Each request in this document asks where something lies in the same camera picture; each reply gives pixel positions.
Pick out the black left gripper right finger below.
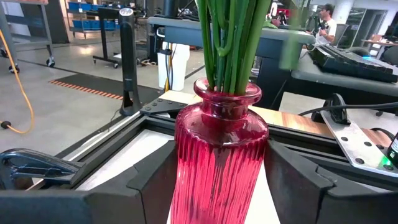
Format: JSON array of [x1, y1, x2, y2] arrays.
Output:
[[264, 139, 398, 224]]

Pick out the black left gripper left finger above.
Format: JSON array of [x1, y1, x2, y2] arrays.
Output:
[[0, 139, 178, 224]]

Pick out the red glass vase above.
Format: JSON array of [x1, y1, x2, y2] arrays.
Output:
[[170, 77, 270, 224]]

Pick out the white flower bunch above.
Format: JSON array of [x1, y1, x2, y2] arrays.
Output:
[[228, 0, 251, 95], [213, 0, 238, 94]]

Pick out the pale blue tulip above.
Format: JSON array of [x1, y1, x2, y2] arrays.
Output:
[[236, 0, 304, 96]]

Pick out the silver mounting plate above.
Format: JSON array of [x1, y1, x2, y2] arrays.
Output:
[[320, 110, 398, 179]]

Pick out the dark blue metal clamp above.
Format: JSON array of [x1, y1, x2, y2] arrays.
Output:
[[0, 147, 85, 191]]

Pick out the wooden table board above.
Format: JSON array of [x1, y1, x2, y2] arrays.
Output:
[[160, 90, 394, 149]]

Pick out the black hazard-striped floor mat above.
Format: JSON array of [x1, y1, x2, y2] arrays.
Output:
[[49, 73, 164, 106]]

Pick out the black keyboard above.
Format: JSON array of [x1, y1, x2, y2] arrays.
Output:
[[309, 44, 398, 84]]

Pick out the black tower fan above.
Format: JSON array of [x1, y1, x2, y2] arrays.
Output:
[[119, 7, 143, 117]]

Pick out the white waste bin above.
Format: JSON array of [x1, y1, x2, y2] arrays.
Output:
[[157, 42, 191, 92]]

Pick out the grey office chair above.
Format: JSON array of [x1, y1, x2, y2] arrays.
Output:
[[334, 23, 349, 47]]

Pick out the person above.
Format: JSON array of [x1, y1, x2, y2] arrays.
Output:
[[314, 2, 338, 47]]

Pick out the wooden table with grey legs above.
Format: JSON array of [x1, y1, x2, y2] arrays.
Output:
[[0, 0, 56, 68]]

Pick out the blue storage bin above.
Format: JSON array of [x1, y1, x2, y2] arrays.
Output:
[[68, 1, 121, 32]]

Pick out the grey desk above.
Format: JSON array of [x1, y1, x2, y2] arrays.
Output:
[[147, 16, 398, 110]]

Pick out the black table frame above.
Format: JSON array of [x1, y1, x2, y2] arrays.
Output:
[[55, 98, 398, 192]]

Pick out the black arm base cable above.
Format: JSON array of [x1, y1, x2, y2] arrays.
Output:
[[298, 93, 398, 125]]

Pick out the yellow hanging cable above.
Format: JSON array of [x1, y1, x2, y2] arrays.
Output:
[[0, 29, 35, 135]]

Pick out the yellow extension cable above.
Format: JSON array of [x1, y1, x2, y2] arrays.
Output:
[[164, 43, 174, 93]]

